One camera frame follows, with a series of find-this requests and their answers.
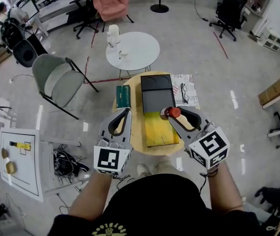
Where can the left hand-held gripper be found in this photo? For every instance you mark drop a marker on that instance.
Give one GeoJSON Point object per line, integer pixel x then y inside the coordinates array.
{"type": "Point", "coordinates": [105, 158]}

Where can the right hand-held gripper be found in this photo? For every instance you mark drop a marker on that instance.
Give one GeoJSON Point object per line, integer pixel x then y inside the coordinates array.
{"type": "Point", "coordinates": [208, 146]}

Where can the small red-capped bottle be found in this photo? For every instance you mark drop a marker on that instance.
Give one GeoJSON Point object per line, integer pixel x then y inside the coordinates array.
{"type": "Point", "coordinates": [165, 113]}

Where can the person's left forearm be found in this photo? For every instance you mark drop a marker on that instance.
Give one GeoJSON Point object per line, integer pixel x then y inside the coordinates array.
{"type": "Point", "coordinates": [91, 195]}

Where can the person's right forearm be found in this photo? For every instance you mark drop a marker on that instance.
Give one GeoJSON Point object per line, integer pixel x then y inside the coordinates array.
{"type": "Point", "coordinates": [224, 193]}

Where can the green tissue box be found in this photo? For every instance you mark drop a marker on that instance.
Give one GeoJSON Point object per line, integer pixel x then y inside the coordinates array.
{"type": "Point", "coordinates": [123, 96]}

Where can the long cardboard box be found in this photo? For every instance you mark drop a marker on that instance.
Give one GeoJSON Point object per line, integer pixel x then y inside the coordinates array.
{"type": "Point", "coordinates": [277, 90]}

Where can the round wooden table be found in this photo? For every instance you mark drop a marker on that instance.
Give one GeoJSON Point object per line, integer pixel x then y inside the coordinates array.
{"type": "Point", "coordinates": [138, 131]}

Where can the printed white book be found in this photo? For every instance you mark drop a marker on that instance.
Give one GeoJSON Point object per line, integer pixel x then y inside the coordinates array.
{"type": "Point", "coordinates": [192, 92]}

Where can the black eyeglasses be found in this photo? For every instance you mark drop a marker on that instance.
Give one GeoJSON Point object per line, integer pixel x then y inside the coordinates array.
{"type": "Point", "coordinates": [182, 87]}

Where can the person's left white shoe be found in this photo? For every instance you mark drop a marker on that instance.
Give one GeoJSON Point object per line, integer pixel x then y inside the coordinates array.
{"type": "Point", "coordinates": [142, 170]}

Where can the person's beige trousers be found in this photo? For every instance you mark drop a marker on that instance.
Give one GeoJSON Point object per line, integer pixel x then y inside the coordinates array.
{"type": "Point", "coordinates": [164, 167]}

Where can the grey chair black legs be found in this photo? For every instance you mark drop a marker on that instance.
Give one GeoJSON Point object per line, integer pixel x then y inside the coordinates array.
{"type": "Point", "coordinates": [64, 87]}

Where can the small white cup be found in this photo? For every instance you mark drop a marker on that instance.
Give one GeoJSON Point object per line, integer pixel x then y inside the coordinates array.
{"type": "Point", "coordinates": [123, 55]}

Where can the person's black t-shirt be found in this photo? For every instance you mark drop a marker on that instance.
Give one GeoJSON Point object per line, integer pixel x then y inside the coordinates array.
{"type": "Point", "coordinates": [157, 205]}

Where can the round white table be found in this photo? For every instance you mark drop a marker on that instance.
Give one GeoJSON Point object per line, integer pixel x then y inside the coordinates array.
{"type": "Point", "coordinates": [140, 48]}

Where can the clear labelled bottle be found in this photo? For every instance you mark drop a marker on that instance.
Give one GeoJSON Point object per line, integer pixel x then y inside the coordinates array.
{"type": "Point", "coordinates": [111, 42]}

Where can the olive oil bottle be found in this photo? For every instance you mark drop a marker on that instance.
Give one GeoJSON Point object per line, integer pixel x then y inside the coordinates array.
{"type": "Point", "coordinates": [22, 145]}

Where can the white jug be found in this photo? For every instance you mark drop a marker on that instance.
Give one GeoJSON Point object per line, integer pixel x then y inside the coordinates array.
{"type": "Point", "coordinates": [115, 31]}

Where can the white square table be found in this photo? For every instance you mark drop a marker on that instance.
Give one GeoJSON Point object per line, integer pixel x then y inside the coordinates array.
{"type": "Point", "coordinates": [24, 171]}

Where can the black swivel chair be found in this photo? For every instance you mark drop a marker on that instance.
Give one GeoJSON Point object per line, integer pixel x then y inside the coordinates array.
{"type": "Point", "coordinates": [275, 195]}

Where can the large wooden bowl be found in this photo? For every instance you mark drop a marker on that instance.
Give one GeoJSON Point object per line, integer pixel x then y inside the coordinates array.
{"type": "Point", "coordinates": [11, 168]}

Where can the small wooden bowl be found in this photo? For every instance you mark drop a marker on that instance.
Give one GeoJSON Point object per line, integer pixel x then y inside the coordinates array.
{"type": "Point", "coordinates": [5, 152]}

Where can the low white cabinet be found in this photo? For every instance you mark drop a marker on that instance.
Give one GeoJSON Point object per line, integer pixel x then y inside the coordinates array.
{"type": "Point", "coordinates": [273, 39]}

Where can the black round-back chair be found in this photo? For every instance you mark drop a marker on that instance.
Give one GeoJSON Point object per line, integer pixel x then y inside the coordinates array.
{"type": "Point", "coordinates": [24, 55]}

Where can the white shelf rack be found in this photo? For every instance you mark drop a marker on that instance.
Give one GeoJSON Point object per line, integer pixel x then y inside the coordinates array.
{"type": "Point", "coordinates": [56, 8]}

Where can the black backpack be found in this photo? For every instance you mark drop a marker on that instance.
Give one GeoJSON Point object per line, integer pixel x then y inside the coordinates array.
{"type": "Point", "coordinates": [12, 33]}

